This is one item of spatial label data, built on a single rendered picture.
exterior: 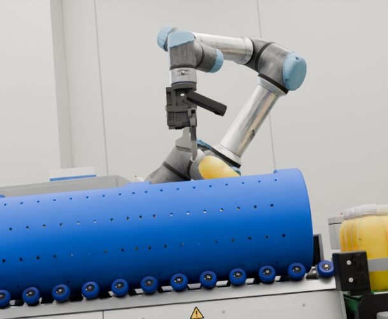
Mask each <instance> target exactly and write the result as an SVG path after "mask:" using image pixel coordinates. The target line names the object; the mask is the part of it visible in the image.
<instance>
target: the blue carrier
mask: <svg viewBox="0 0 388 319"><path fill-rule="evenodd" d="M271 205H273V206H271ZM254 207H256V208H254ZM238 208H239V210H238ZM220 210H223V211H220ZM204 211H206V212H205V213H204ZM187 213H189V214H187ZM171 214H172V216H170V215H171ZM153 216H156V217H153ZM140 217H142V218H140ZM127 218H129V219H128V220H127ZM111 220H113V221H111ZM95 221H96V223H94V222H95ZM77 223H79V224H77ZM61 224H63V225H62V226H61ZM44 226H45V227H44ZM27 227H29V228H28V229H27ZM11 228H12V230H10V229H11ZM283 234H285V235H284V236H282V235H283ZM266 236H268V237H266ZM249 237H250V238H251V239H249ZM232 239H234V241H232ZM215 241H217V242H215ZM181 244H184V245H183V246H182V245H181ZM164 245H166V247H165V246H164ZM149 246H150V247H151V248H148V247H149ZM136 248H138V249H136ZM122 249H124V251H122ZM104 251H107V252H104ZM71 254H73V255H71ZM54 255H56V257H54ZM37 257H39V258H37ZM20 258H21V259H22V260H21V259H20ZM3 260H5V261H3ZM293 263H300V264H302V265H303V266H304V267H305V269H306V273H309V272H310V270H311V268H312V265H313V224H312V217H311V208H310V200H309V196H308V191H307V187H306V183H305V180H304V177H303V174H302V173H301V171H300V170H299V169H298V168H288V169H281V170H274V171H273V173H269V174H261V175H248V176H240V177H227V178H213V179H205V180H191V181H184V182H170V183H163V184H151V182H150V181H148V182H134V183H127V184H125V187H115V188H107V189H93V190H86V191H72V192H59V193H51V194H38V195H30V196H16V197H5V196H4V195H0V290H3V289H4V290H7V291H8V292H9V293H10V294H11V301H13V300H21V299H23V298H22V294H23V292H24V290H25V289H27V288H29V287H36V288H38V289H39V291H40V293H41V297H40V298H42V297H52V291H53V289H54V287H56V286H57V285H60V284H65V285H67V286H68V287H69V289H70V295H76V294H82V286H83V285H84V284H85V283H87V282H95V283H97V284H98V286H99V292H110V291H111V285H112V283H113V282H114V281H115V280H117V279H124V280H126V281H127V282H128V285H129V290H131V289H141V281H142V279H143V278H145V277H148V276H152V277H155V278H156V279H157V280H158V287H165V286H171V285H170V279H171V277H172V276H173V275H175V274H177V273H181V274H184V275H185V276H186V277H187V279H188V284H200V281H199V278H200V276H201V274H202V273H203V272H205V271H212V272H214V273H215V274H216V276H217V282H220V281H228V280H229V273H230V272H231V271H232V270H233V269H235V268H241V269H243V270H244V271H245V272H246V274H247V279H249V278H259V276H258V272H259V269H260V268H261V267H262V266H266V265H268V266H272V267H273V268H274V269H275V271H276V276H283V275H289V274H288V267H289V266H290V265H291V264H293Z"/></svg>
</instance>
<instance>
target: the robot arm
mask: <svg viewBox="0 0 388 319"><path fill-rule="evenodd" d="M157 43H158V45H159V47H160V48H162V49H163V50H164V51H165V52H168V60H169V71H170V85H171V87H165V89H166V106H165V110H166V117H167V126H168V129H169V130H174V129H175V130H182V129H183V135H182V137H180V138H178V139H177V140H176V141H175V146H174V147H173V149H172V150H171V151H170V153H169V155H168V156H167V157H166V159H165V160H164V162H163V163H162V164H161V166H160V167H159V168H157V169H156V170H155V171H154V172H152V173H151V174H150V175H148V176H147V177H146V179H145V180H144V182H148V181H150V182H151V184H163V183H170V182H184V181H191V180H192V179H193V180H204V178H203V177H202V176H201V174H200V172H199V169H198V167H199V165H196V163H193V162H192V161H191V157H192V160H193V161H194V160H195V159H196V156H197V150H198V149H200V150H202V152H203V153H206V155H205V156H214V157H217V158H219V159H221V160H222V161H224V162H225V163H226V164H227V165H228V166H229V167H231V169H233V170H234V171H235V172H237V173H238V174H239V175H240V176H241V171H240V170H239V168H240V167H241V165H242V163H241V157H242V155H243V154H244V152H245V150H246V149H247V147H248V146H249V144H250V143H251V141H252V140H253V138H254V136H255V135H256V133H257V132H258V130H259V129H260V127H261V126H262V124H263V122H264V121H265V119H266V118H267V116H268V115H269V113H270V112H271V110H272V108H273V107H274V106H275V103H276V102H277V101H278V99H279V98H280V97H282V96H286V95H287V93H288V92H289V91H295V90H297V89H298V88H300V86H301V85H302V83H303V82H304V80H305V77H306V72H307V64H306V61H305V59H304V58H303V57H302V56H300V55H298V54H297V53H296V52H294V51H291V50H289V49H287V48H285V47H283V46H281V45H279V44H277V43H275V42H273V41H270V40H267V39H261V38H257V37H246V36H239V37H237V38H233V37H224V36H218V35H209V34H200V33H195V32H191V31H188V30H178V29H177V28H176V27H172V26H165V27H163V28H162V29H161V30H160V31H159V33H158V36H157ZM224 60H228V61H234V62H235V63H236V64H238V65H244V66H246V67H248V68H250V69H252V70H254V71H256V72H258V73H259V74H258V76H257V81H258V84H257V86H256V87H255V89H254V91H253V92H252V94H251V95H250V97H249V98H248V100H247V101H246V103H245V105H244V106H243V108H242V109H241V111H240V112H239V114H238V115H237V117H236V119H235V120H234V122H233V124H232V125H231V126H230V128H229V130H228V131H227V133H226V134H225V136H224V138H223V139H222V141H221V143H219V145H215V146H213V147H211V146H210V145H209V144H208V143H206V142H205V141H202V140H201V139H199V138H197V135H196V127H197V113H196V110H197V106H199V107H201V108H204V109H206V110H208V111H210V112H212V113H214V114H216V115H220V116H224V115H225V112H226V110H227V106H226V105H224V104H223V103H221V102H218V101H215V100H213V99H210V98H208V97H206V96H204V95H201V94H199V93H197V92H195V91H197V86H196V84H197V75H196V70H199V71H202V72H204V73H216V72H217V71H218V70H220V68H221V67H222V65H223V61H224ZM181 94H184V96H181ZM189 132H190V133H191V134H189Z"/></svg>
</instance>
